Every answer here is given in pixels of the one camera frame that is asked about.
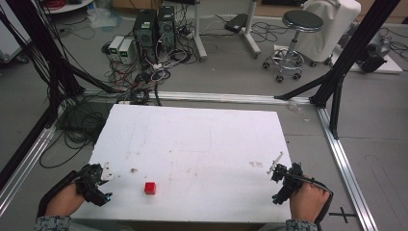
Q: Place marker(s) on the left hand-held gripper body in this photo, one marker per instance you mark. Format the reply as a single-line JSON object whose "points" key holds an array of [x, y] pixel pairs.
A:
{"points": [[91, 186]]}

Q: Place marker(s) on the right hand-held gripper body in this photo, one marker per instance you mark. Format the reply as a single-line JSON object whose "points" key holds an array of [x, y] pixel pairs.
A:
{"points": [[288, 183]]}

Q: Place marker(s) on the red cube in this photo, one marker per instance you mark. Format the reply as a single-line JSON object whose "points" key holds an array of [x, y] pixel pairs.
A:
{"points": [[150, 188]]}

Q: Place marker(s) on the person's right hand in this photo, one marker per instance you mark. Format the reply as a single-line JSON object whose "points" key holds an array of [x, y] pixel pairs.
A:
{"points": [[309, 202]]}

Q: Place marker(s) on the person's left hand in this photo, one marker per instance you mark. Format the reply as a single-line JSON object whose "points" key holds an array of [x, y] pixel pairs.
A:
{"points": [[64, 202]]}

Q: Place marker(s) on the white power strip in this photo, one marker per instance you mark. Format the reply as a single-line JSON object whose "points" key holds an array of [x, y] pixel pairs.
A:
{"points": [[157, 66]]}

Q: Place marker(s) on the white power supply box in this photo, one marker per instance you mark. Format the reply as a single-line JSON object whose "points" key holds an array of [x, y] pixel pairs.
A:
{"points": [[115, 46], [126, 51]]}

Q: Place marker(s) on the white desk leg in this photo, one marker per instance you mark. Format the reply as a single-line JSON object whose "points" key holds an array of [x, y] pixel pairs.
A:
{"points": [[198, 35], [251, 35]]}

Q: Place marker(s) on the large black computer tower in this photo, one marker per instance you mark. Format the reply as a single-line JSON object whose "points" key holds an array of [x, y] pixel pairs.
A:
{"points": [[145, 35]]}

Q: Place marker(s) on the black device on floor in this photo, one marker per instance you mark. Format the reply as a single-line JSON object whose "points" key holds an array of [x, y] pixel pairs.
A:
{"points": [[373, 57]]}

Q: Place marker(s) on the black round stool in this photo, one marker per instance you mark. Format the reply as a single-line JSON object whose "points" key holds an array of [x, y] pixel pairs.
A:
{"points": [[301, 20]]}

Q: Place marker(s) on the black flat box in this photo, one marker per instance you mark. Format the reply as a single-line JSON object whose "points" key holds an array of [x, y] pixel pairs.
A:
{"points": [[236, 23]]}

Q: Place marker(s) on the white covered machine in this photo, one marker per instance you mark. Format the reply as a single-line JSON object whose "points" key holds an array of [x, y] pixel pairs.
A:
{"points": [[336, 29]]}

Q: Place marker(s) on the white floor board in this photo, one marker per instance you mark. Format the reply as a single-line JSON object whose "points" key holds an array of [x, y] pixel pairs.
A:
{"points": [[391, 66]]}

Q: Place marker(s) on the clear plastic bag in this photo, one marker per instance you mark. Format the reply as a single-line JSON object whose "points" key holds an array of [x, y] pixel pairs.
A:
{"points": [[102, 17]]}

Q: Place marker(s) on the slim black computer tower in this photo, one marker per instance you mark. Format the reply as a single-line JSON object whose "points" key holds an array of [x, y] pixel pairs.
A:
{"points": [[166, 27]]}

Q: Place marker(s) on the round white table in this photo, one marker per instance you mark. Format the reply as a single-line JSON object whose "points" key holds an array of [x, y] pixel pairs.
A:
{"points": [[70, 6]]}

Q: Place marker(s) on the aluminium floor rail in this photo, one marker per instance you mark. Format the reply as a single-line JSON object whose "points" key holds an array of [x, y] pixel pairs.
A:
{"points": [[25, 163], [231, 97], [346, 170]]}

